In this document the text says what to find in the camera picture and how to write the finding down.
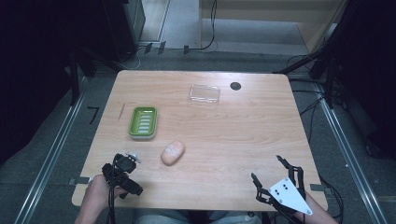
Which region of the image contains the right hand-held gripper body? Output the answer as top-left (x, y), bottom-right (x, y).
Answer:
top-left (255, 176), bottom-right (314, 217)

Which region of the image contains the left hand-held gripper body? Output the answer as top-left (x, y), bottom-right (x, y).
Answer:
top-left (101, 152), bottom-right (145, 200)

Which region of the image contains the pink soap bar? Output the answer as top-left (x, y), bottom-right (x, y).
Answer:
top-left (160, 140), bottom-right (186, 167)

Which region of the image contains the green soap dish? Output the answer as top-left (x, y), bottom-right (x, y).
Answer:
top-left (128, 105), bottom-right (159, 140)

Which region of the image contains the clear plastic lid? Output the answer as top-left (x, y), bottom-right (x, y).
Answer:
top-left (189, 83), bottom-right (221, 107)

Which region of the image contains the person's right hand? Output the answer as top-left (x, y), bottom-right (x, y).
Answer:
top-left (292, 189), bottom-right (316, 219)

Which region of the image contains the person's left hand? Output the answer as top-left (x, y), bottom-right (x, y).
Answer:
top-left (83, 174), bottom-right (128, 209)

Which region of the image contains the black tape floor mark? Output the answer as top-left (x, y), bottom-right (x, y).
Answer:
top-left (86, 105), bottom-right (101, 126)

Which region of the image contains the black metal stand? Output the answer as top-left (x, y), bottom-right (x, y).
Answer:
top-left (273, 18), bottom-right (353, 110)
top-left (64, 46), bottom-right (98, 107)

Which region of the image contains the light wooden shelf unit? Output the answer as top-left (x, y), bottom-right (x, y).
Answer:
top-left (197, 0), bottom-right (349, 56)

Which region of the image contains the dark cabinet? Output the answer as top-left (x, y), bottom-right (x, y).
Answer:
top-left (102, 0), bottom-right (147, 63)

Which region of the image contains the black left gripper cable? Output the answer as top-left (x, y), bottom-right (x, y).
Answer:
top-left (106, 153), bottom-right (122, 224)

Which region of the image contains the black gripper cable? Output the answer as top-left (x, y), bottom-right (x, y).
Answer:
top-left (106, 153), bottom-right (122, 224)
top-left (318, 175), bottom-right (346, 219)

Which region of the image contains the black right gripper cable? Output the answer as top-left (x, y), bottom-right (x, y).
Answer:
top-left (318, 175), bottom-right (346, 219)

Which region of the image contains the black floor cable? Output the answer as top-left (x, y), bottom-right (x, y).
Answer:
top-left (291, 89), bottom-right (325, 145)

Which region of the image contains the metal floor rail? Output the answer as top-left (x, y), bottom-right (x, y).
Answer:
top-left (313, 83), bottom-right (389, 224)
top-left (13, 77), bottom-right (91, 224)

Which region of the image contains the white floor cable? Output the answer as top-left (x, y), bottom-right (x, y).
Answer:
top-left (117, 46), bottom-right (148, 71)

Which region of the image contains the black hanging cable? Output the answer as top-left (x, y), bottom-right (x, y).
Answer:
top-left (186, 0), bottom-right (219, 52)

